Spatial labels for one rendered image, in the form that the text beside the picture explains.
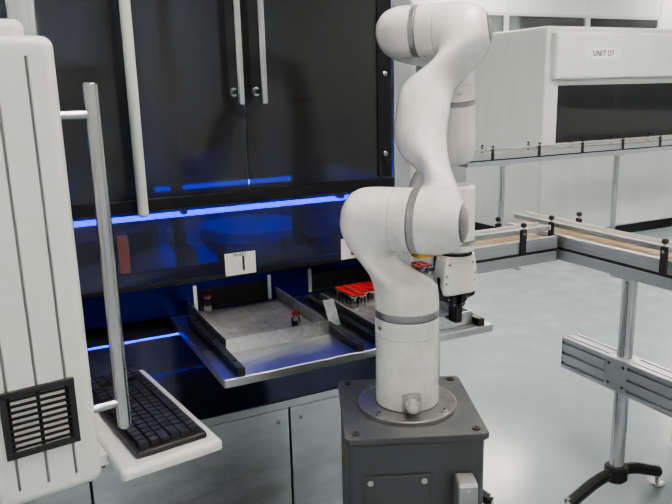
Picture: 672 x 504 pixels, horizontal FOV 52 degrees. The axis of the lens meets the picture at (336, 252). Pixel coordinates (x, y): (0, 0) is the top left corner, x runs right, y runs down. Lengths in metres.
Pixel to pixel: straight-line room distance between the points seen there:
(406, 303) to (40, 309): 0.61
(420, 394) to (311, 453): 0.86
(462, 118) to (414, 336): 0.53
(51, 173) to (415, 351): 0.68
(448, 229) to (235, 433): 1.03
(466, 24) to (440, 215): 0.37
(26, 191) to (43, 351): 0.26
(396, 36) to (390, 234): 0.40
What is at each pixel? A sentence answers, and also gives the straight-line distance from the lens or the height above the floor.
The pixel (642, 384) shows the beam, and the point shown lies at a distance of 2.50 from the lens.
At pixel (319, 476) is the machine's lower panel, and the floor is 0.33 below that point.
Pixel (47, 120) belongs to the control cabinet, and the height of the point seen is 1.42.
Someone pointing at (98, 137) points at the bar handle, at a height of 1.39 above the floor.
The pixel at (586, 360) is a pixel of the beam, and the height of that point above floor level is 0.50.
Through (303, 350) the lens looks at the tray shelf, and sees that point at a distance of 1.60.
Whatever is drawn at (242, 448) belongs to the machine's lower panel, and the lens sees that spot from 2.03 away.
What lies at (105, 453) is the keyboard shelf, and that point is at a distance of 1.43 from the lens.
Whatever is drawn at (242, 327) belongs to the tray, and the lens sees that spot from 1.77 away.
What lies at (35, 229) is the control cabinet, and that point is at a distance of 1.17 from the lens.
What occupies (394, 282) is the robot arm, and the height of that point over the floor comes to 1.12.
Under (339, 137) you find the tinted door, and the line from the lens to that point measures 1.92.
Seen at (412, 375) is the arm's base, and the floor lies 0.95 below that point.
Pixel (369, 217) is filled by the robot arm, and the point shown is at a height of 1.24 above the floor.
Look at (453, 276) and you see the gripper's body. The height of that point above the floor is 1.02.
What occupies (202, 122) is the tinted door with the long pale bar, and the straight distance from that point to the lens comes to 1.78.
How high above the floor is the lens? 1.46
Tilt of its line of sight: 13 degrees down
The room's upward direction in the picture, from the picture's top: 1 degrees counter-clockwise
